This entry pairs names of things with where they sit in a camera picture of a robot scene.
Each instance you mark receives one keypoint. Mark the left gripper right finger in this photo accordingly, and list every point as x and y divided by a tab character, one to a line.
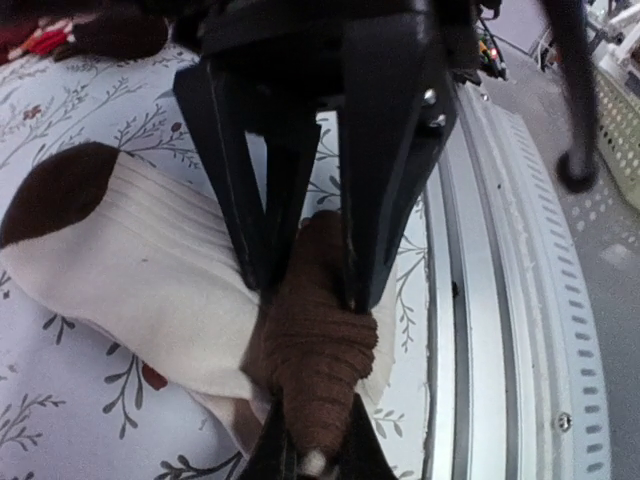
361	456

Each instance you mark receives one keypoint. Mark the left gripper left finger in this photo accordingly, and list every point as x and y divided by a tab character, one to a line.
274	456

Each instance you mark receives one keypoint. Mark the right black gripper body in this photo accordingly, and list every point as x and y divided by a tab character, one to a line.
298	46

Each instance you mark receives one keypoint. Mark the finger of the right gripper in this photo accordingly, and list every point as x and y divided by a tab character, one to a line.
257	146
397	115

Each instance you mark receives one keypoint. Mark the cream and brown sock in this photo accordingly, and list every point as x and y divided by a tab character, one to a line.
94	234

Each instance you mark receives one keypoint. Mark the beige ribbed sock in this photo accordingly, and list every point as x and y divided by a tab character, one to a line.
117	38

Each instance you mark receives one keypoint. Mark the striped maroon sock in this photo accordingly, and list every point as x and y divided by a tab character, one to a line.
39	37

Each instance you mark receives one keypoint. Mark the beige perforated basket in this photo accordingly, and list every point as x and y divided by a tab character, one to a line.
617	87

